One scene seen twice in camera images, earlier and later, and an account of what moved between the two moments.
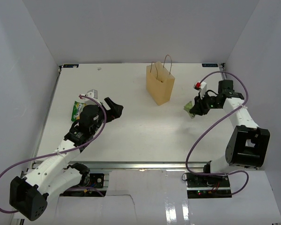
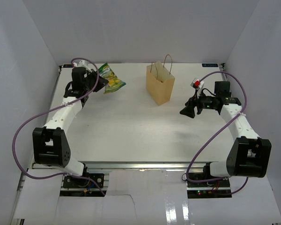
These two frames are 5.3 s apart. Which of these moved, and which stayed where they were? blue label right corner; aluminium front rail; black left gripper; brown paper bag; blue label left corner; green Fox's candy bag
Moved: black left gripper; green Fox's candy bag
Stayed: blue label right corner; aluminium front rail; blue label left corner; brown paper bag
